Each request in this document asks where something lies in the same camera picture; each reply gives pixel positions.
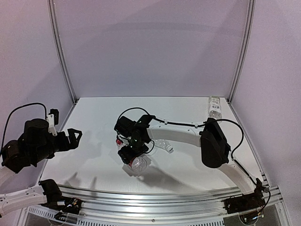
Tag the right aluminium frame post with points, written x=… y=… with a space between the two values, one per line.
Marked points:
x=243 y=50

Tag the white label bottle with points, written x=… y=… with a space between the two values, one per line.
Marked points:
x=214 y=107

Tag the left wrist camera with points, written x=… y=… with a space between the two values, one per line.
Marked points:
x=53 y=120

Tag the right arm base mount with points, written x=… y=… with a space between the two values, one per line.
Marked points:
x=258 y=199

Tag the aluminium frame post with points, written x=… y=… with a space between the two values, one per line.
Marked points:
x=60 y=51
x=243 y=50

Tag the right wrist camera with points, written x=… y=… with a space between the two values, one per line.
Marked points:
x=126 y=127

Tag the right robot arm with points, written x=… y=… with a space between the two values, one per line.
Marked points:
x=216 y=153

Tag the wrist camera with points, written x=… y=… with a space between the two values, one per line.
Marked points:
x=126 y=127
x=53 y=120

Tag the red label plastic bottle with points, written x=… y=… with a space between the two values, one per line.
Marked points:
x=139 y=164

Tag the front aluminium rail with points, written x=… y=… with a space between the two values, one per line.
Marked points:
x=124 y=209

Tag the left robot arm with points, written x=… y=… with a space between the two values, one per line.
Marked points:
x=39 y=141

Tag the left aluminium frame post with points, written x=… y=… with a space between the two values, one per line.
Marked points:
x=60 y=51

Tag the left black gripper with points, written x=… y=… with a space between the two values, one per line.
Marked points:
x=65 y=139

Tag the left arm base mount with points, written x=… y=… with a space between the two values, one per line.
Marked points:
x=56 y=201

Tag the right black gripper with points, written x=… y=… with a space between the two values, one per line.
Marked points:
x=128 y=155

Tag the clear crushed plastic bottle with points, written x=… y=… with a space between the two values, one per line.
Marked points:
x=164 y=145

